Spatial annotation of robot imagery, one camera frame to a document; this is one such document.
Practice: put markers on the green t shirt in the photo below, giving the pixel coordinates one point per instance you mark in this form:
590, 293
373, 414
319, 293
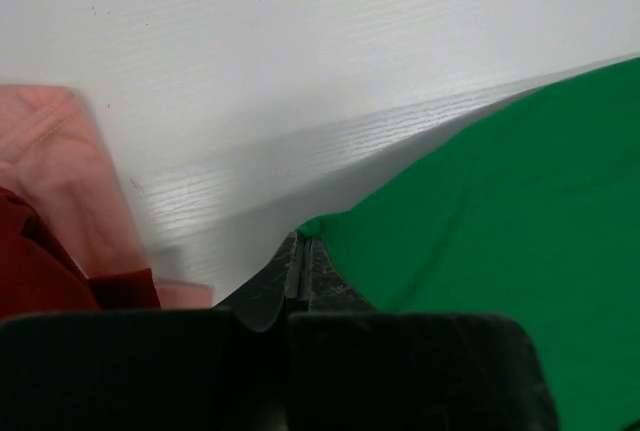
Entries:
531, 212

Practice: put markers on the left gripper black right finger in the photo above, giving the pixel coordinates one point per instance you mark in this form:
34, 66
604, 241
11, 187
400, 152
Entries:
324, 289

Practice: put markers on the folded dark red t shirt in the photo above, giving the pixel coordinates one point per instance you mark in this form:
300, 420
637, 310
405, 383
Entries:
38, 275

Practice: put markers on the folded pink t shirt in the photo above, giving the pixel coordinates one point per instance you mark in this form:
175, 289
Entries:
52, 156

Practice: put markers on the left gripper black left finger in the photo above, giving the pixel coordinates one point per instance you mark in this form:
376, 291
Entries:
259, 302

